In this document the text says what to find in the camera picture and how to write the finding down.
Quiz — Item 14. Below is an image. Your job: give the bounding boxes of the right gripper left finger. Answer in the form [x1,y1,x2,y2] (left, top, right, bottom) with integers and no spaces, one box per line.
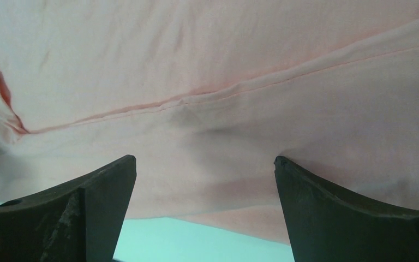
[0,155,136,261]

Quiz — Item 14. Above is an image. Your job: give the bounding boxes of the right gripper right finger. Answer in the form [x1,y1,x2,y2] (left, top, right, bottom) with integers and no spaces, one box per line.
[274,156,419,262]

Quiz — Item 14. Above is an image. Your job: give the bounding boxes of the pink t shirt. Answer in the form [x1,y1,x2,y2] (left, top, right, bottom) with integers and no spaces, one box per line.
[0,1,419,243]

